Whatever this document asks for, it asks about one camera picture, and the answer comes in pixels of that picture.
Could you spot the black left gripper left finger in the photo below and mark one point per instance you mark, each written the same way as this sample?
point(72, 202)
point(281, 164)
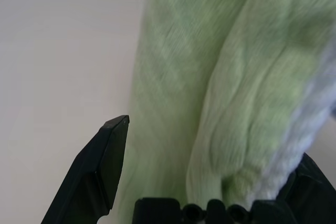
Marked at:
point(92, 171)

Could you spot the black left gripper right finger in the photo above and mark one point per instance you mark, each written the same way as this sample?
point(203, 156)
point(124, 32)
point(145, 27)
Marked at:
point(315, 197)

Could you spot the green towel with white trim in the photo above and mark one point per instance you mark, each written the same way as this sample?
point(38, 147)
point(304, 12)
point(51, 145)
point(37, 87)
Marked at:
point(210, 77)

